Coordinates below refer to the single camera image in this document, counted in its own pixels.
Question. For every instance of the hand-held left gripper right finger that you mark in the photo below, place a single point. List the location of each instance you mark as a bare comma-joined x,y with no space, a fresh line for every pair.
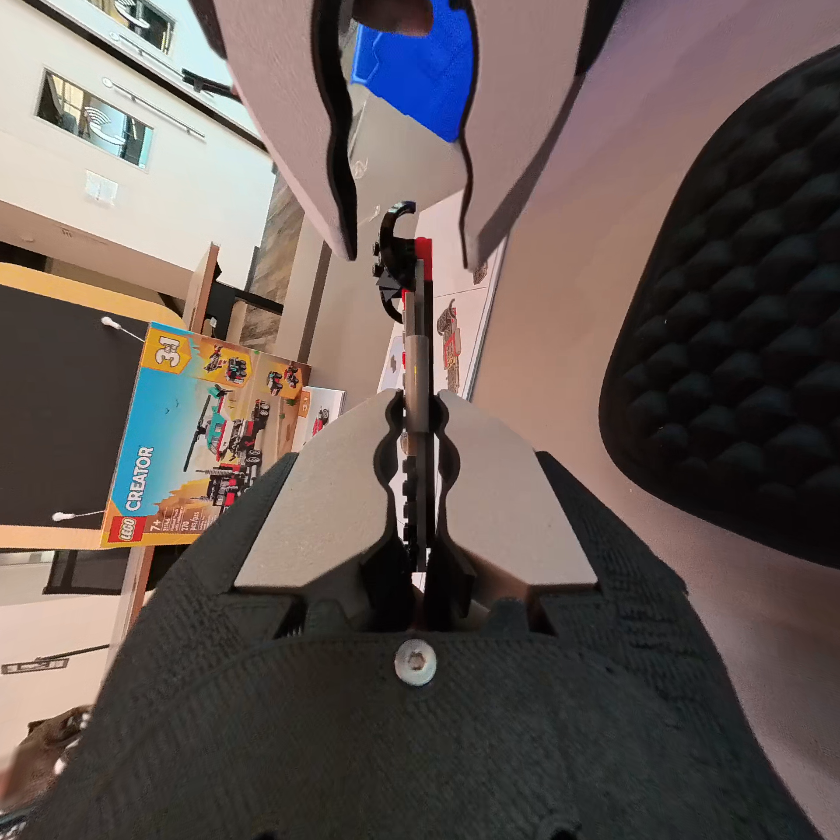
518,518

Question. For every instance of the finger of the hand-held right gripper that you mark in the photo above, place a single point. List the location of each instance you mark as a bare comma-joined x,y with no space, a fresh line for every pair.
282,98
525,98

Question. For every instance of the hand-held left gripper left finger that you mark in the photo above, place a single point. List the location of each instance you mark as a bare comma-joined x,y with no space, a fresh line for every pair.
315,512

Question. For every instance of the large blue plastic bin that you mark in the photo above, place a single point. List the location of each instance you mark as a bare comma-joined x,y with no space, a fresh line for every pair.
420,85

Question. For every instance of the red black lego model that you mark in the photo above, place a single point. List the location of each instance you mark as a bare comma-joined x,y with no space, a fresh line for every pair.
417,354

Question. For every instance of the yellow lego set box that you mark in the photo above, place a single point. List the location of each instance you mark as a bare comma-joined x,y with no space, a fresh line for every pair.
184,420

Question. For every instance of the open lego instruction booklet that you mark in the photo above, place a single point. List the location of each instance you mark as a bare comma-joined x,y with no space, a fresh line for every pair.
479,308

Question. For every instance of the person's right hand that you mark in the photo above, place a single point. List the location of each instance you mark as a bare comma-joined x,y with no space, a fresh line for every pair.
394,16

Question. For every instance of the small closed instruction booklet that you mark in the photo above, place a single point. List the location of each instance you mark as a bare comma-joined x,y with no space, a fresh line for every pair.
325,403

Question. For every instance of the wood edged black desk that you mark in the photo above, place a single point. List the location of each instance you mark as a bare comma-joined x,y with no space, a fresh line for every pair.
52,394

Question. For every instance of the black bumpy cushion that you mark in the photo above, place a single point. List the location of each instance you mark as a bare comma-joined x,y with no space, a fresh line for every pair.
735,328

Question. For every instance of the interior wall window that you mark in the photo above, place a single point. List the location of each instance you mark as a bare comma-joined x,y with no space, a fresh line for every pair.
92,118
141,23

